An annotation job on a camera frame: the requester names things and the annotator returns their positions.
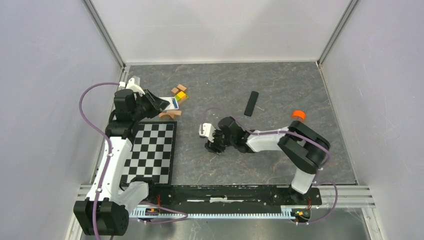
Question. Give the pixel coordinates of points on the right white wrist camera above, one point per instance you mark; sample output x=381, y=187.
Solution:
x=206, y=130

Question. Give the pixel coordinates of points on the black remote control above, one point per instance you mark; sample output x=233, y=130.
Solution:
x=251, y=103

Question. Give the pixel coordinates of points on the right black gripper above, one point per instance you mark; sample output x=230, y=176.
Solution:
x=213, y=147

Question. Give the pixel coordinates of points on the orange tape roll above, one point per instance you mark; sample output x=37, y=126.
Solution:
x=298, y=115

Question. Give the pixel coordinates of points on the black white checkerboard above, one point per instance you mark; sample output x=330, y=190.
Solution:
x=152, y=153

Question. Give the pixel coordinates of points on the green yellow block stack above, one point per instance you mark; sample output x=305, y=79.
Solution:
x=181, y=96

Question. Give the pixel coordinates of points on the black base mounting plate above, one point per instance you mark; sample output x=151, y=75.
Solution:
x=231, y=199

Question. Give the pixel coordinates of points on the aluminium slotted cable duct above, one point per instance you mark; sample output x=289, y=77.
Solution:
x=140, y=212

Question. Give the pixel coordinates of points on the blue battery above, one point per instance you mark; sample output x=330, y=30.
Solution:
x=175, y=103

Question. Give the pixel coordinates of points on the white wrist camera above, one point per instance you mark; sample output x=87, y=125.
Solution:
x=206, y=130
x=132, y=84

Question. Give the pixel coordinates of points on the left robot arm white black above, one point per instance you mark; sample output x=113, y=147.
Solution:
x=105, y=211

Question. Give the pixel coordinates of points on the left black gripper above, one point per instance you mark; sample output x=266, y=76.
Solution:
x=157, y=104

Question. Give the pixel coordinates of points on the tan wooden block pair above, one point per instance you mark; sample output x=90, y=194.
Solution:
x=178, y=88

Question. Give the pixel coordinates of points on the tan wooden arch block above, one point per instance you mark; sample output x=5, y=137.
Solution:
x=167, y=115

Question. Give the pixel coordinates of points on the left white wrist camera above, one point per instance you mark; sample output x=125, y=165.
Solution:
x=132, y=84

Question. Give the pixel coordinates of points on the white remote control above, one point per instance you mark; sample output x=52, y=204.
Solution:
x=170, y=106

